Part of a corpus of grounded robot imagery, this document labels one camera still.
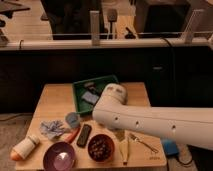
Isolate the dark grapes bunch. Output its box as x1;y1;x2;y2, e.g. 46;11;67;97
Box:
90;140;110;158

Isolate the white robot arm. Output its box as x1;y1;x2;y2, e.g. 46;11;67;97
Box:
92;83;213;150

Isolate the black brush in tray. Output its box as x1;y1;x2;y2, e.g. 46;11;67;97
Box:
84;82;102;96

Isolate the grey sponge block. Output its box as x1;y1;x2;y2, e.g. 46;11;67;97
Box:
82;91;99;105

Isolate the green plastic tray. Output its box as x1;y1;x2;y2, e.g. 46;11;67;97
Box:
72;75;119;117

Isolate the light blue plastic cup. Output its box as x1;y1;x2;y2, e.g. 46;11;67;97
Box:
65;112;80;129

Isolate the black remote control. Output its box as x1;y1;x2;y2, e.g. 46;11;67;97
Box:
77;124;92;148

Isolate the orange carrot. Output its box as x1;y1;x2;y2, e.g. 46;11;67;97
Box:
65;127;80;143

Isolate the brown bowl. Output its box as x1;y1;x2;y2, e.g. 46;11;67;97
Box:
87;134;115;163

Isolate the wooden spatula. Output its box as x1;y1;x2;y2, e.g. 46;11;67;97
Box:
119;131;129;165

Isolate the crumpled blue white cloth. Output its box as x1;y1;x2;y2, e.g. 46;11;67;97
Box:
39;120;67;140

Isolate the purple bowl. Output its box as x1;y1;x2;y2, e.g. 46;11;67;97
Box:
43;142;76;171

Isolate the white bottle orange cap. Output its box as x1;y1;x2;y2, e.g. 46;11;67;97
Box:
10;134;40;161

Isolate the left grey rail post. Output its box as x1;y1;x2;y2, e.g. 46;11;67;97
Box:
90;11;100;46

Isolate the grey rail post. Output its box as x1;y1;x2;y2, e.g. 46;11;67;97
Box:
181;9;204;44
90;11;100;46

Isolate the right grey rail post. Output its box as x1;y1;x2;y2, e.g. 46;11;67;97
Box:
181;9;204;44

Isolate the white horizontal rail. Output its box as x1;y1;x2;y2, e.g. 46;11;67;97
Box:
0;38;213;51

